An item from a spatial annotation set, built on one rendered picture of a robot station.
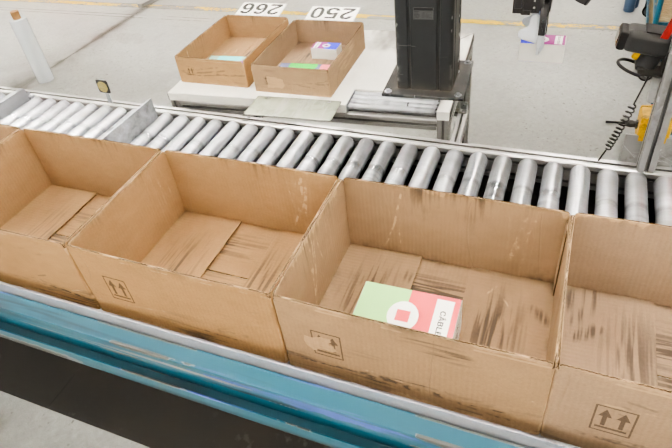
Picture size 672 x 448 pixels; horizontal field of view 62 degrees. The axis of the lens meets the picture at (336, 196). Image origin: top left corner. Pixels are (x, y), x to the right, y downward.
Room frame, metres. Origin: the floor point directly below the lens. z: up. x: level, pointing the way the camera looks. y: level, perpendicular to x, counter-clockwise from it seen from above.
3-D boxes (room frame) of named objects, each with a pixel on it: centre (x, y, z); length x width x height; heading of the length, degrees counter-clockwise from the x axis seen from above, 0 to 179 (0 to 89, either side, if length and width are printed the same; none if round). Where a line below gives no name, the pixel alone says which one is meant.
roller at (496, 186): (0.99, -0.35, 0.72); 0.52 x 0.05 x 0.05; 154
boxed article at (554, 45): (1.22, -0.53, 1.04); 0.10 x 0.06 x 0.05; 64
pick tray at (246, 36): (2.02, 0.30, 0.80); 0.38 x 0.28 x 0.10; 155
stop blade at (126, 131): (1.49, 0.67, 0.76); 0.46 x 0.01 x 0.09; 154
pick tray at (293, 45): (1.88, 0.02, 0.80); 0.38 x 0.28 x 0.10; 155
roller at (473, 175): (1.02, -0.30, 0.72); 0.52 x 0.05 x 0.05; 154
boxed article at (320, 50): (1.94, -0.04, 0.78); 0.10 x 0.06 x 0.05; 65
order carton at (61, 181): (0.94, 0.58, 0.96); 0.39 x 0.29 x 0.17; 64
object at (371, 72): (1.92, -0.03, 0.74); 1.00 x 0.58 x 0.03; 67
